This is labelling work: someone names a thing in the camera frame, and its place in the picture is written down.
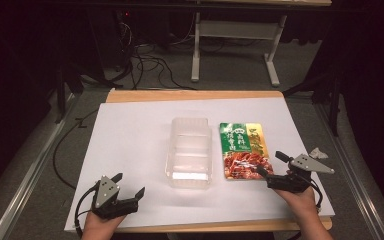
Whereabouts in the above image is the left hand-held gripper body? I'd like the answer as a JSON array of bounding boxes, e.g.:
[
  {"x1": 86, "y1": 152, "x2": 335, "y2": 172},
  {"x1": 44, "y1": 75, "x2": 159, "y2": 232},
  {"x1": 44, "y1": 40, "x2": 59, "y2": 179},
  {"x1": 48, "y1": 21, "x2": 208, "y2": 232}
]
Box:
[{"x1": 90, "y1": 174, "x2": 140, "y2": 220}]

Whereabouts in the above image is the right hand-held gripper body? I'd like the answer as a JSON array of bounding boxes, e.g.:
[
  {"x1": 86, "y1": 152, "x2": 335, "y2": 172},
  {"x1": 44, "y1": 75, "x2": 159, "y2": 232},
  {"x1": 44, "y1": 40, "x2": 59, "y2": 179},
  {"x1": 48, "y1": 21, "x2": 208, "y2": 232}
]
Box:
[{"x1": 266, "y1": 153, "x2": 336, "y2": 195}]

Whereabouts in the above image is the green and red seasoning packet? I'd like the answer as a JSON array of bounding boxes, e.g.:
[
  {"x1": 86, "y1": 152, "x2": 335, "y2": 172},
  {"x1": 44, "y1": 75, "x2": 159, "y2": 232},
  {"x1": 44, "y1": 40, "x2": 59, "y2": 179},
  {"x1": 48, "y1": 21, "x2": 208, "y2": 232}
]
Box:
[{"x1": 218, "y1": 122, "x2": 275, "y2": 181}]

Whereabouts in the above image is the clear plastic container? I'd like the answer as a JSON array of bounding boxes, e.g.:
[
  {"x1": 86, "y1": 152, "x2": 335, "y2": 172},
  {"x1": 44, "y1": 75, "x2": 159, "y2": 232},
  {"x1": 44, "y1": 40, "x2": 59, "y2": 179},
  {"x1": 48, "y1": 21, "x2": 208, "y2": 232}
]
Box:
[{"x1": 164, "y1": 116, "x2": 213, "y2": 191}]

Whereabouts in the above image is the person's left hand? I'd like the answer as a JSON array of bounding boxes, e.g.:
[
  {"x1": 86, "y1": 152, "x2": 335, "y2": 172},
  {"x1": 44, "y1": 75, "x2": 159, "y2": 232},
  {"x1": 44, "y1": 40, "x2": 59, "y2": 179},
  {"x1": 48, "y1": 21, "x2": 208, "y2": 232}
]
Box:
[{"x1": 81, "y1": 212, "x2": 128, "y2": 240}]

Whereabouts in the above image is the person's right hand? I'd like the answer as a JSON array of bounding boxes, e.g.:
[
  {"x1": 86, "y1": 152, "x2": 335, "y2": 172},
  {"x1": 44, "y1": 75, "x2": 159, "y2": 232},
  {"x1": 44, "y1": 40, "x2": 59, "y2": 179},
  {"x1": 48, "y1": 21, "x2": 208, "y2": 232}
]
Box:
[{"x1": 274, "y1": 185, "x2": 318, "y2": 218}]

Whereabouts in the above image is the crumpled white paper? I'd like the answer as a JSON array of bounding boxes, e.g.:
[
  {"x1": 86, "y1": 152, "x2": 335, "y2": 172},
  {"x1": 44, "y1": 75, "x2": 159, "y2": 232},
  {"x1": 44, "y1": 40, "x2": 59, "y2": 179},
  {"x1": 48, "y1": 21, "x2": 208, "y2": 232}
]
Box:
[{"x1": 308, "y1": 146, "x2": 330, "y2": 160}]

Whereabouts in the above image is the white paper sheet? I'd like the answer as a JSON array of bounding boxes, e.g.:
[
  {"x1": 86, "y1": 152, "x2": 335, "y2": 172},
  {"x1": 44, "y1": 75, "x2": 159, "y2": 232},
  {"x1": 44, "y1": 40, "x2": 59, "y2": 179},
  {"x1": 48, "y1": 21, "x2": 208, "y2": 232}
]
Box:
[{"x1": 64, "y1": 97, "x2": 336, "y2": 233}]

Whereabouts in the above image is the black stand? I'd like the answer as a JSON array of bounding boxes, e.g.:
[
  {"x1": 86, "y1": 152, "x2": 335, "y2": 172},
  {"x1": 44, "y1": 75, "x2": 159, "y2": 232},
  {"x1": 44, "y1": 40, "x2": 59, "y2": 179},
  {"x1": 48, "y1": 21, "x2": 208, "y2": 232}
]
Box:
[
  {"x1": 282, "y1": 71, "x2": 345, "y2": 138},
  {"x1": 53, "y1": 61, "x2": 114, "y2": 125}
]

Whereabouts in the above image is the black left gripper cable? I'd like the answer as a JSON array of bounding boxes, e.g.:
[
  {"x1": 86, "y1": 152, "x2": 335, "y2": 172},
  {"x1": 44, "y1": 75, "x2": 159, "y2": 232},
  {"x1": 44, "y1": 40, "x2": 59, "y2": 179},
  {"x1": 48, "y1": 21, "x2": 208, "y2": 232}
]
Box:
[{"x1": 73, "y1": 185, "x2": 98, "y2": 238}]

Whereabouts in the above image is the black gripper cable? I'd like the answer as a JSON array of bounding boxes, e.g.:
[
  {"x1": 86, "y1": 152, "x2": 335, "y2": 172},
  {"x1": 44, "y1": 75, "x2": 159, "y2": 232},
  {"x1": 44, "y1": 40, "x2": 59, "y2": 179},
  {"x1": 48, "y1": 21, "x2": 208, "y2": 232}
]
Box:
[
  {"x1": 73, "y1": 185, "x2": 98, "y2": 238},
  {"x1": 308, "y1": 179, "x2": 325, "y2": 210}
]

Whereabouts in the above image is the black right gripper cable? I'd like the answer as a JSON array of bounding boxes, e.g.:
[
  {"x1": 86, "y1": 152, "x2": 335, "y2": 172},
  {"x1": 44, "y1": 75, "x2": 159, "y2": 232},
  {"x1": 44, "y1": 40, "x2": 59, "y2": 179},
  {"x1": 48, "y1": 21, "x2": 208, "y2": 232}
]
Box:
[{"x1": 308, "y1": 179, "x2": 325, "y2": 210}]

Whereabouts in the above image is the metal floor rail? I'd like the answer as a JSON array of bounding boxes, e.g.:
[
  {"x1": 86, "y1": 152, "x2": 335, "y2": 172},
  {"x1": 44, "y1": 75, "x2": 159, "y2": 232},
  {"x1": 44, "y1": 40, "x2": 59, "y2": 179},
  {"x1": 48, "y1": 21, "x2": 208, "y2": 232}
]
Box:
[
  {"x1": 313, "y1": 102, "x2": 384, "y2": 240},
  {"x1": 0, "y1": 92, "x2": 78, "y2": 240}
]

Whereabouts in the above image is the black floor cable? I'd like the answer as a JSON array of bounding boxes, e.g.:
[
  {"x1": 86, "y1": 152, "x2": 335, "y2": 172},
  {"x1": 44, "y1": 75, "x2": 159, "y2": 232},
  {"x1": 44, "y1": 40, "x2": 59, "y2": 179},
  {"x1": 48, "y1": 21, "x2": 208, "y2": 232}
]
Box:
[{"x1": 52, "y1": 109, "x2": 99, "y2": 191}]

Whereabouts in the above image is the tangle of black cables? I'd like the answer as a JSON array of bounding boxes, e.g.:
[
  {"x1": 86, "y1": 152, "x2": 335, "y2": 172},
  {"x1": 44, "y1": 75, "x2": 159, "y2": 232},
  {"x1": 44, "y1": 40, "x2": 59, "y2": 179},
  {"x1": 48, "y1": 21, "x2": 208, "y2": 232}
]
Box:
[{"x1": 113, "y1": 19, "x2": 198, "y2": 92}]

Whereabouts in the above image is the white metal desk frame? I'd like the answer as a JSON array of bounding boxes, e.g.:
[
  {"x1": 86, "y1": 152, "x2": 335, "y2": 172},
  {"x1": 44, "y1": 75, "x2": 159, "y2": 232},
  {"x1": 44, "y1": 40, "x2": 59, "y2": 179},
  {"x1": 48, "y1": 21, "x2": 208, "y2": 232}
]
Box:
[{"x1": 190, "y1": 12, "x2": 288, "y2": 88}]

